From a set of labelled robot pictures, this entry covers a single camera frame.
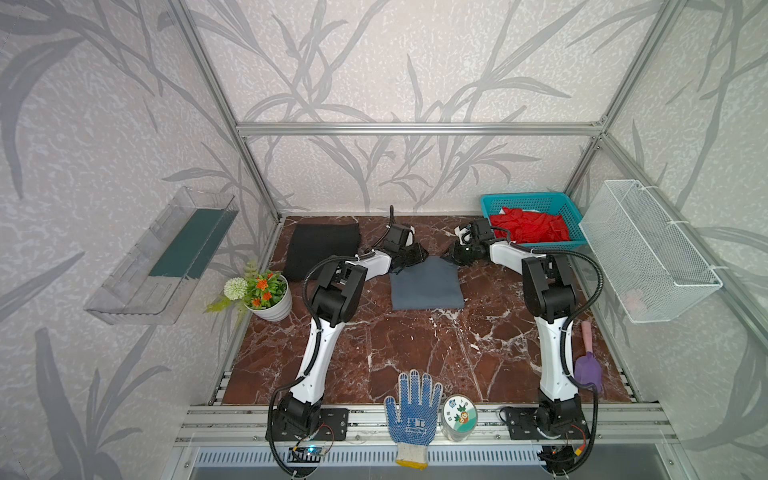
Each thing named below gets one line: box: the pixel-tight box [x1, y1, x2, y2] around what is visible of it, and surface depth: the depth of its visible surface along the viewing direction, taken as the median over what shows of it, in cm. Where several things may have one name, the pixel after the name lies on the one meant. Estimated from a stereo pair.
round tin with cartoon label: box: [441, 394, 478, 442], surface depth 70 cm
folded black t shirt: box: [283, 223, 360, 280], surface depth 115 cm
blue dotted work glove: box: [384, 370, 443, 470], surface depth 77 cm
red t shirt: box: [489, 207, 570, 244], surface depth 110 cm
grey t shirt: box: [390, 255, 465, 311], surface depth 98 cm
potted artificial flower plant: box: [206, 260, 293, 322], surface depth 84 cm
